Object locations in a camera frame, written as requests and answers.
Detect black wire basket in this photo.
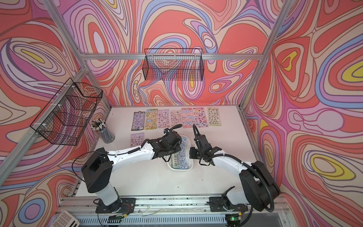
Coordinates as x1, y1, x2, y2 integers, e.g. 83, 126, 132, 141
30, 78, 103, 146
142, 48, 204, 81

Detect mesh pen cup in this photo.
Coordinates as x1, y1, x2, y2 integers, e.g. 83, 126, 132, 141
97, 126, 115, 144

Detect blue red animal sticker sheet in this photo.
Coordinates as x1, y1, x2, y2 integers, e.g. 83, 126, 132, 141
181, 107, 195, 128

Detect yellow green sticker sheet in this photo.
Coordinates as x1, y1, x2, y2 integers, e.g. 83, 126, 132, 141
144, 109, 158, 130

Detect blue penguin sticker sheet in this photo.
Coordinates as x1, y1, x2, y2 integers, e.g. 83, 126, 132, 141
169, 136, 191, 170

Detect black wire basket at back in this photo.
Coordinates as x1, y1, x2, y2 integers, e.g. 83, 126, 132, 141
142, 48, 204, 81

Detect pink puffy sticker sheet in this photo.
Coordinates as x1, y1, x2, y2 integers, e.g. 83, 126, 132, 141
157, 109, 170, 129

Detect lilac puffy sticker sheet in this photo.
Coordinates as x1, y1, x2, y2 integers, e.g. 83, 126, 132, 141
130, 133, 144, 147

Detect black wire basket on left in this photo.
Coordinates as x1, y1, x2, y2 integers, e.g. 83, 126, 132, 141
30, 78, 103, 146

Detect bundle of pens in cup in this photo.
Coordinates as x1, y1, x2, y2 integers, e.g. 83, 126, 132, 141
91, 118, 106, 132

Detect green cream sticker sheet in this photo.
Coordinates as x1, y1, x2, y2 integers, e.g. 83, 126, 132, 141
208, 107, 222, 126

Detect pink bonbon sticker sheet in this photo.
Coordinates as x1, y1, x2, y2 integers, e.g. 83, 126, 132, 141
170, 109, 182, 126

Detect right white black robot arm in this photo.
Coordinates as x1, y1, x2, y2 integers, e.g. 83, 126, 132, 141
190, 124, 281, 212

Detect pink yellow pastel sticker sheet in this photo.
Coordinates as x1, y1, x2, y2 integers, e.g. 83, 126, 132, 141
193, 107, 208, 128

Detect white plastic storage tray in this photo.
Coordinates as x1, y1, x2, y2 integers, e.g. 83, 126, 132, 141
168, 135, 193, 171

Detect white keypad device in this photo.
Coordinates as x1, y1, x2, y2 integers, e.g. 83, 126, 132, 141
51, 211, 80, 227

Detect purple holographic sticker sheet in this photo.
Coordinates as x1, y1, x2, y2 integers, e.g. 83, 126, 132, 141
131, 111, 146, 131

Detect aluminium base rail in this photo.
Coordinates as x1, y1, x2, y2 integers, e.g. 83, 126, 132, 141
49, 194, 297, 227

